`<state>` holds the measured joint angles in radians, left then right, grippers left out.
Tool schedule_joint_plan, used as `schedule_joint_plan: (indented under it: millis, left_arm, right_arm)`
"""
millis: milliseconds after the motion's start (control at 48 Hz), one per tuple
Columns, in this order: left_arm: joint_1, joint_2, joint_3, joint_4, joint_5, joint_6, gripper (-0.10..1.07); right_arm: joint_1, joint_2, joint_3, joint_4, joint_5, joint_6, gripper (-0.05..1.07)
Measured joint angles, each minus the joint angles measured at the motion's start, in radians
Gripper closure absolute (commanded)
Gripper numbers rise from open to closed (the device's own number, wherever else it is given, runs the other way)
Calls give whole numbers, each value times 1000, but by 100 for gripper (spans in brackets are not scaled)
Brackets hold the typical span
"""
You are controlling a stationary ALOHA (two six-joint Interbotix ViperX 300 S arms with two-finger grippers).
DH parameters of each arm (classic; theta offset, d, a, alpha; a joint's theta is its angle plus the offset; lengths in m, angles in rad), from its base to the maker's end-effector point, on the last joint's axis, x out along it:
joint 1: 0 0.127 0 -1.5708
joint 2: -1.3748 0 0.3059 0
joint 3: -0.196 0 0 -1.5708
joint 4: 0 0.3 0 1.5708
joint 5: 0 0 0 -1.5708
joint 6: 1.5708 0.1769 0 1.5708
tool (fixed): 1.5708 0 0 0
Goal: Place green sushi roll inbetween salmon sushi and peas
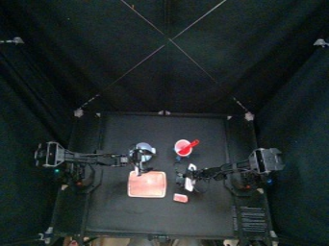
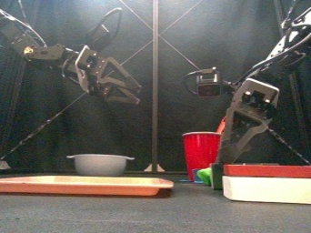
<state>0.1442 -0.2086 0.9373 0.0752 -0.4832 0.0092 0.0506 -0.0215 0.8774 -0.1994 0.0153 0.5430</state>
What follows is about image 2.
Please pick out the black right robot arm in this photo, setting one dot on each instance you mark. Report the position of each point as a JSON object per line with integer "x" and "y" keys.
{"x": 299, "y": 27}

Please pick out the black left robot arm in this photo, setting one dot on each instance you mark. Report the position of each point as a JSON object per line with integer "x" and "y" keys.
{"x": 16, "y": 33}

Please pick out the green toy peas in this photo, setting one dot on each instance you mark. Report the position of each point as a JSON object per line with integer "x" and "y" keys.
{"x": 205, "y": 177}

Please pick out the salmon sushi toy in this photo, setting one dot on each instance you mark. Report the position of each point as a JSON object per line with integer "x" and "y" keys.
{"x": 267, "y": 189}

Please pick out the red plastic cup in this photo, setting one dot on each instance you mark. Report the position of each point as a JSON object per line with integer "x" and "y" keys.
{"x": 200, "y": 151}

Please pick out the small blue toy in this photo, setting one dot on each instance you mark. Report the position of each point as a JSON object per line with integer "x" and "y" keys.
{"x": 195, "y": 176}

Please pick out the grey toy pot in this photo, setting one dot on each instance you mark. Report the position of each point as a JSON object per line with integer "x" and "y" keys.
{"x": 98, "y": 165}

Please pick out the pink tray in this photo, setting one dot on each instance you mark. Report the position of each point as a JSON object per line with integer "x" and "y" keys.
{"x": 80, "y": 188}

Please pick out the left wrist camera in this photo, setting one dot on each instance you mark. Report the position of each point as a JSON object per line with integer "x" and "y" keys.
{"x": 98, "y": 35}

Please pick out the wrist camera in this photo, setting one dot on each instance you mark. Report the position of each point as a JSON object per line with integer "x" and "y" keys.
{"x": 208, "y": 86}
{"x": 98, "y": 35}

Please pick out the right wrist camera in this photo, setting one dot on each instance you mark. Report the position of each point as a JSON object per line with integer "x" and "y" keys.
{"x": 208, "y": 86}

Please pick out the dark frame pole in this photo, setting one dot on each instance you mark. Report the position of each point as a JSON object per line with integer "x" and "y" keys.
{"x": 297, "y": 121}

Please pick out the metal frame pole with foot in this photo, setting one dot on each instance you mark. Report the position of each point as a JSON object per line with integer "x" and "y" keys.
{"x": 155, "y": 142}

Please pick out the small white frame foot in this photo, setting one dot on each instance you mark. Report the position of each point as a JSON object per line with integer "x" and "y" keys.
{"x": 4, "y": 165}

